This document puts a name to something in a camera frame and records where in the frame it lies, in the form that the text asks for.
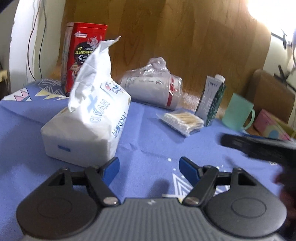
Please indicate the bag of paper cups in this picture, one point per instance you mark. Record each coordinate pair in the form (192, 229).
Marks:
(153, 84)

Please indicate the pink metal tin box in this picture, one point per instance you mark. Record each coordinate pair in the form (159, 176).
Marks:
(270, 126)

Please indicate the green plastic mug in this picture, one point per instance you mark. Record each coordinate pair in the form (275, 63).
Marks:
(239, 114)

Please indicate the white tissue pack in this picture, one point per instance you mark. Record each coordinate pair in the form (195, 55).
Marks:
(88, 130)

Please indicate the blue patterned tablecloth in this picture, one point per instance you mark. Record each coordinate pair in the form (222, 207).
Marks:
(148, 151)

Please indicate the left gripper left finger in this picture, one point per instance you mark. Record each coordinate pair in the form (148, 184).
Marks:
(98, 181)

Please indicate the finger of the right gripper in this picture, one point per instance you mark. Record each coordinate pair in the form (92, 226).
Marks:
(265, 149)

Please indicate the red snack tin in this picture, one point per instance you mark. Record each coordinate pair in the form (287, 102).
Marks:
(81, 40)

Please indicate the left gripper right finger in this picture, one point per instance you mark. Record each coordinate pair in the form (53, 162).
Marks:
(202, 180)

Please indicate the bag of cotton swabs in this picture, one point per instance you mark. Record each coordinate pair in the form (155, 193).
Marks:
(182, 121)

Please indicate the green milk carton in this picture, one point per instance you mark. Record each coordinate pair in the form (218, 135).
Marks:
(211, 98)

